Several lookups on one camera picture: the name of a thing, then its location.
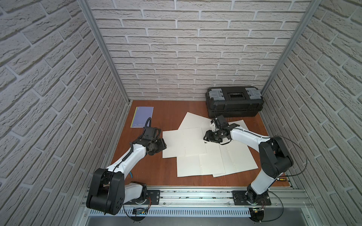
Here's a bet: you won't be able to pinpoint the purple cover notebook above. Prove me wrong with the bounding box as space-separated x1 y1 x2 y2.
131 106 154 128

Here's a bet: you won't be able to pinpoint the yellow cover notebook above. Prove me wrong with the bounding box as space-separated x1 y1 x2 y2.
162 128 206 158

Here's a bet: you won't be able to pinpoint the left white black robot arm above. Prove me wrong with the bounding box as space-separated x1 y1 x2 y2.
86 117 167 215

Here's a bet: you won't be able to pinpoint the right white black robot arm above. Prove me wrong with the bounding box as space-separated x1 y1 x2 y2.
203 115 294 205

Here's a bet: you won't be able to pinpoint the open notebook right rear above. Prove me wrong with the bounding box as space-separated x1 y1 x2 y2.
229 120 248 130

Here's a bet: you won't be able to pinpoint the open notebook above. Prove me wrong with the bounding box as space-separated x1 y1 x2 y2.
177 143 225 178
229 120 248 130
213 140 258 178

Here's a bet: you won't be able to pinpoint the open notebook front right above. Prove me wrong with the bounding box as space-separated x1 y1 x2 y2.
213 140 258 178

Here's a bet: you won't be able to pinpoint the open notebook front centre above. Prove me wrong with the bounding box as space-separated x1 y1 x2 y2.
177 143 225 178

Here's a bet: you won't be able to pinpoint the open notebook rear angled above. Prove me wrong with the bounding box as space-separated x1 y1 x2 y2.
178 112 215 131

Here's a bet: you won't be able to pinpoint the black plastic toolbox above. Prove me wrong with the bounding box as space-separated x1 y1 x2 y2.
205 86 265 118

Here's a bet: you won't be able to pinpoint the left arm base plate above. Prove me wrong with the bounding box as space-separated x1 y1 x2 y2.
125 190 161 205

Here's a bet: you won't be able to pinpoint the aluminium mounting rail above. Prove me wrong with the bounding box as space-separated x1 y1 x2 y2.
80 185 314 210

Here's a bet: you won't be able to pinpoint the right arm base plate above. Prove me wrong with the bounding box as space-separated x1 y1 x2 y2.
232 190 271 206

